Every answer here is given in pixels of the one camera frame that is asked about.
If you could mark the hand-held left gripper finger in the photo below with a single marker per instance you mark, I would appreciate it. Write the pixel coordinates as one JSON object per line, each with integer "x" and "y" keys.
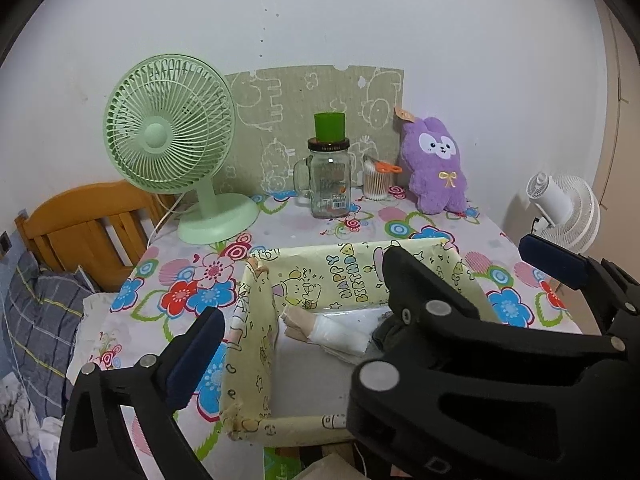
{"x": 195, "y": 360}

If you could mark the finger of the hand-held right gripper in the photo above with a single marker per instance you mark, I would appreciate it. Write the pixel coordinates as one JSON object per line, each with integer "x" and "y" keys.
{"x": 420, "y": 290}
{"x": 555, "y": 262}

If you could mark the dark grey cloth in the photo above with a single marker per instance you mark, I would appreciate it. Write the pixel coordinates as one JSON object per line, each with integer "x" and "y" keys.
{"x": 385, "y": 335}

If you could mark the yellow fabric storage box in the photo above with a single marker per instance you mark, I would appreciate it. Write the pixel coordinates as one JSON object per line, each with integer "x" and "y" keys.
{"x": 255, "y": 340}

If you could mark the beige white socks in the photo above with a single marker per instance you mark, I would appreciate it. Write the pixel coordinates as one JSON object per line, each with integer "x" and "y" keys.
{"x": 325, "y": 332}

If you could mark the white standing fan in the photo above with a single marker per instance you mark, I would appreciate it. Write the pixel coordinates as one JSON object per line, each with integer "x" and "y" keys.
{"x": 570, "y": 210}

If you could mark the clear cotton swab jar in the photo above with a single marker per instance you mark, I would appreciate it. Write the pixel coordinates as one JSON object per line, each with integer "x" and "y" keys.
{"x": 375, "y": 185}

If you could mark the purple plush bunny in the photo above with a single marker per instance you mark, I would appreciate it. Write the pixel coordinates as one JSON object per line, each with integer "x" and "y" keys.
{"x": 437, "y": 170}

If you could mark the small orange scissors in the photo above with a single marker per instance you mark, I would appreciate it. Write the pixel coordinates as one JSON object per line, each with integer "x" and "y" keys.
{"x": 387, "y": 166}

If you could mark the green printed packet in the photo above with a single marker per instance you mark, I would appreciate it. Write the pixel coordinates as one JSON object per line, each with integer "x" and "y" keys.
{"x": 280, "y": 465}

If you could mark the glass jar mug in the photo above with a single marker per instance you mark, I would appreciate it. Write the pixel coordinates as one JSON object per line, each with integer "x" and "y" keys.
{"x": 330, "y": 185}

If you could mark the blue plaid pillow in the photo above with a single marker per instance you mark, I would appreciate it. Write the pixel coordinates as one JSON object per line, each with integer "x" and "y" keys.
{"x": 40, "y": 320}

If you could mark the beige wardrobe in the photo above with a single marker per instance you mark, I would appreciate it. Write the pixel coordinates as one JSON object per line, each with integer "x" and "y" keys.
{"x": 622, "y": 110}

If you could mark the wooden bed headboard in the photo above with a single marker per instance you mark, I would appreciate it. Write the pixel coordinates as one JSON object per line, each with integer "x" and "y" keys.
{"x": 90, "y": 230}

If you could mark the beige paper packet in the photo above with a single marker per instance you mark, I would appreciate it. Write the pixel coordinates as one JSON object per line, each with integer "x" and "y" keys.
{"x": 325, "y": 467}

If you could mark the white crumpled cloth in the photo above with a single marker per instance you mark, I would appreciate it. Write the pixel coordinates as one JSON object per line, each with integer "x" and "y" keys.
{"x": 25, "y": 420}

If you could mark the green plastic cup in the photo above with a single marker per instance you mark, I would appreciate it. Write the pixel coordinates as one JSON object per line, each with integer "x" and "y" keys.
{"x": 330, "y": 127}

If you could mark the green cartoon print board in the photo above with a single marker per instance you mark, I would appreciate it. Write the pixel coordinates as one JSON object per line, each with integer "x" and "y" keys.
{"x": 290, "y": 105}

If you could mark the green desk fan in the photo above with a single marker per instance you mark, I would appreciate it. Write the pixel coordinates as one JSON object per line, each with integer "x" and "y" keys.
{"x": 157, "y": 135}

